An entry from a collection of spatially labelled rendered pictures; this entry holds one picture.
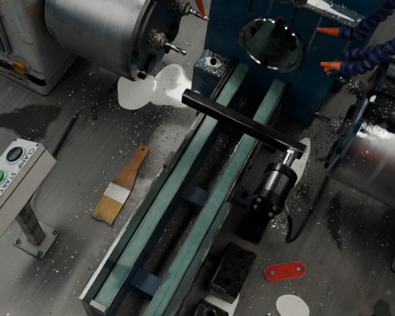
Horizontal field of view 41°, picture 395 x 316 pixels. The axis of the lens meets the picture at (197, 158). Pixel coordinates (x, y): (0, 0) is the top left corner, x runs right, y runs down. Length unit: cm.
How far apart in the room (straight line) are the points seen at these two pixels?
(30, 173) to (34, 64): 38
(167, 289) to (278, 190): 27
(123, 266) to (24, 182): 24
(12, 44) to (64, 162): 28
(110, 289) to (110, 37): 46
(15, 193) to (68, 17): 35
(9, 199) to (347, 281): 69
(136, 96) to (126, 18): 33
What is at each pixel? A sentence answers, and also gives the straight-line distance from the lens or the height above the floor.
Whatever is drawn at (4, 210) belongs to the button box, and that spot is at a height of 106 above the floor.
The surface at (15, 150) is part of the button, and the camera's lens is 92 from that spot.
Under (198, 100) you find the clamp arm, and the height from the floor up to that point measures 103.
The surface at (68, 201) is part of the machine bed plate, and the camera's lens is 116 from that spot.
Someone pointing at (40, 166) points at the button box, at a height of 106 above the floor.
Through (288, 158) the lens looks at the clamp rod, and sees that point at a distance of 98.
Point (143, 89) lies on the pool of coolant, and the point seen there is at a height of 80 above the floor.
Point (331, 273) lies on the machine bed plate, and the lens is 117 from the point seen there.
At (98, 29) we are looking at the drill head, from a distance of 102.
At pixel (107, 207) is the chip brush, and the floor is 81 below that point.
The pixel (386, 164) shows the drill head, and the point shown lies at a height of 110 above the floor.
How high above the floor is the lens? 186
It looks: 62 degrees down
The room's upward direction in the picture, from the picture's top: 11 degrees clockwise
